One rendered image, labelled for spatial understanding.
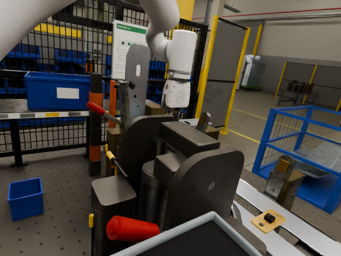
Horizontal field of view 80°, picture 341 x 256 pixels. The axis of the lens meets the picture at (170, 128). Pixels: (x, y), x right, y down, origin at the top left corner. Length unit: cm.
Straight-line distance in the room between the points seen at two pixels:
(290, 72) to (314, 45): 275
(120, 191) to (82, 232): 49
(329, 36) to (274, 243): 1486
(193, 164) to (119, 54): 104
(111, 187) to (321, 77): 1244
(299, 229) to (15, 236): 81
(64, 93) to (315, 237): 96
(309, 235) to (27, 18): 62
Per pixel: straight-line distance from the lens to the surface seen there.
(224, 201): 35
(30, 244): 85
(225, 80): 388
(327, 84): 1255
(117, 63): 124
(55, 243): 83
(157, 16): 62
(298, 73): 1295
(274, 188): 63
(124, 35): 125
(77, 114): 100
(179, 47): 73
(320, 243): 55
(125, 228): 21
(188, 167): 25
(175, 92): 74
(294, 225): 55
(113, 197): 35
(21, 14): 36
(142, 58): 98
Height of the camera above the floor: 130
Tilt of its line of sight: 19 degrees down
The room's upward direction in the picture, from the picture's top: 8 degrees clockwise
